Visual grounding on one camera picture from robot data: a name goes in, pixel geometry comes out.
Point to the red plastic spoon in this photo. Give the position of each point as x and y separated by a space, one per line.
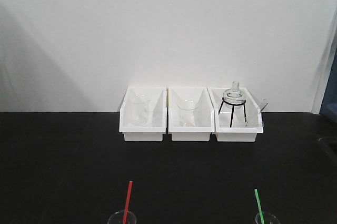
127 201

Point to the green plastic spoon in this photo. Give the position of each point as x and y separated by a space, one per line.
260 214

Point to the glass beaker in middle bin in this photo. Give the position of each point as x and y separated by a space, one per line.
186 110

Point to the glass beaker in bin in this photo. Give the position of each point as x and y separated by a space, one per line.
186 110
139 109

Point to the middle white plastic bin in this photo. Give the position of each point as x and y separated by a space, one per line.
204 115

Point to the white plastic bin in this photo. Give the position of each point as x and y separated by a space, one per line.
238 132
157 122
204 115

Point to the left white plastic bin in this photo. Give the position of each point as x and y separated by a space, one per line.
157 122

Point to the glass beaker in left bin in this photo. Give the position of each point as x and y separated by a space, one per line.
139 109

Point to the round glass flask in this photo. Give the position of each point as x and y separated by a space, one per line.
234 95

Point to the right white plastic bin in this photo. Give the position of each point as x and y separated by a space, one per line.
238 132

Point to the clear glass test tube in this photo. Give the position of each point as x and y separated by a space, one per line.
253 118

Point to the left front glass beaker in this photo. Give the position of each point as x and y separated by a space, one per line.
118 217

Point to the right front glass beaker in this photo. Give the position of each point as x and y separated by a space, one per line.
267 218

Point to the black wire tripod stand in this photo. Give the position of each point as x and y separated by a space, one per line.
233 104

